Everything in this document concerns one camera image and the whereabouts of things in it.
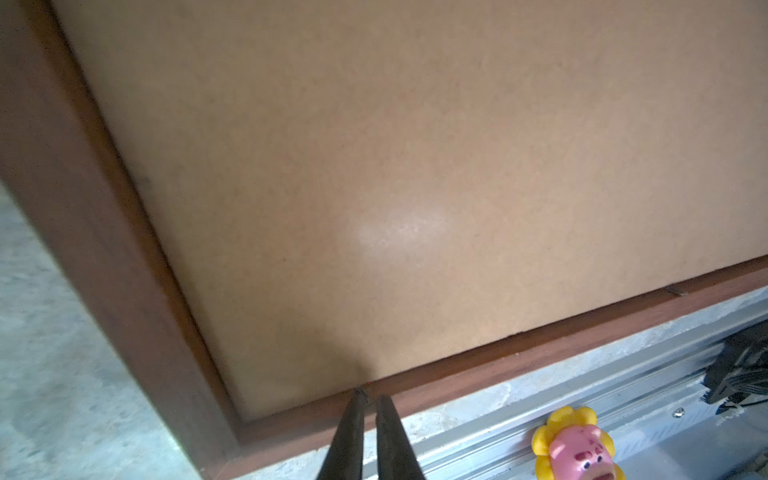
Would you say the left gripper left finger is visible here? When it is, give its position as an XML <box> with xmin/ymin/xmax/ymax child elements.
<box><xmin>317</xmin><ymin>388</ymin><xmax>369</xmax><ymax>480</ymax></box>

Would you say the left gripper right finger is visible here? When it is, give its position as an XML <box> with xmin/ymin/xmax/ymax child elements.
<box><xmin>376</xmin><ymin>396</ymin><xmax>425</xmax><ymax>480</ymax></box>

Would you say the pink toy figurine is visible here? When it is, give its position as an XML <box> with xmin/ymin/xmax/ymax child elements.
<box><xmin>531</xmin><ymin>406</ymin><xmax>626</xmax><ymax>480</ymax></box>

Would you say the brown wooden picture frame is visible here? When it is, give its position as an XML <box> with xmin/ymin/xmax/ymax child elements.
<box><xmin>1</xmin><ymin>1</ymin><xmax>767</xmax><ymax>479</ymax></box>

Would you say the brown backing board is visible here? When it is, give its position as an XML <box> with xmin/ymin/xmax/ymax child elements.
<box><xmin>55</xmin><ymin>1</ymin><xmax>767</xmax><ymax>420</ymax></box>

